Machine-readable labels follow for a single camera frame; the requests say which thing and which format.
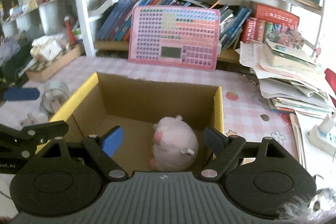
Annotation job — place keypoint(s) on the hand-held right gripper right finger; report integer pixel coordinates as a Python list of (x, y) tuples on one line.
[(214, 140)]

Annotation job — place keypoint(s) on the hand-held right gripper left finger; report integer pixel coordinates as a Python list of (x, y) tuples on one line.
[(113, 142)]

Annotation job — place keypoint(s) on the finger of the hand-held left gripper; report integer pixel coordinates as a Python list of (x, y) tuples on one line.
[(42, 132), (22, 94)]

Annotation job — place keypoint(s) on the clear glass jar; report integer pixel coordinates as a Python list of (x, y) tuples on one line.
[(55, 96)]

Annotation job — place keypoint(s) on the pink plush pig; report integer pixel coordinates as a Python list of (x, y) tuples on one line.
[(173, 145)]

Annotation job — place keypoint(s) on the yellow cardboard box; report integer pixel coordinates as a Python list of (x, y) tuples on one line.
[(157, 98)]

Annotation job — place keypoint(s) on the pile of clothes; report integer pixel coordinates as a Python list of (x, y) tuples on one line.
[(13, 61)]

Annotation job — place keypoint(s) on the pink checkered tablecloth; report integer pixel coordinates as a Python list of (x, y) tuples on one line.
[(244, 111)]

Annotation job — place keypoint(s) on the wooden chess box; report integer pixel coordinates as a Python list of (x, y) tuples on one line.
[(55, 65)]

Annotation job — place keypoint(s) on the floral tissue pack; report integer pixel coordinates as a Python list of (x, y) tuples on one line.
[(47, 48)]

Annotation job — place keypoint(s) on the white storage bin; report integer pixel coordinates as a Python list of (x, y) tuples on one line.
[(52, 16)]

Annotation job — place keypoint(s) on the white bookshelf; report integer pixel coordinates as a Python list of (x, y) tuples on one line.
[(81, 16)]

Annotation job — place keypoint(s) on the pile of papers and books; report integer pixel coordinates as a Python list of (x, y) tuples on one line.
[(288, 77)]

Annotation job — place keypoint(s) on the white power strip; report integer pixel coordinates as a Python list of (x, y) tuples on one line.
[(321, 137)]

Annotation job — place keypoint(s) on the pink learning tablet board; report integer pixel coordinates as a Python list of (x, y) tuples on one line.
[(173, 37)]

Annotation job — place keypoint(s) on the row of children's books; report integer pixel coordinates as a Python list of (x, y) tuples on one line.
[(115, 22)]

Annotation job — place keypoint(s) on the grey fluffy plush toy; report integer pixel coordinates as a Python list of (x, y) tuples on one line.
[(309, 209)]

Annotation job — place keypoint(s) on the red cloth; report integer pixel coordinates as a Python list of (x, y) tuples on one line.
[(331, 82)]

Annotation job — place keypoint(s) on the red boxed book set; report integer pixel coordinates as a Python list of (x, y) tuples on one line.
[(275, 19)]

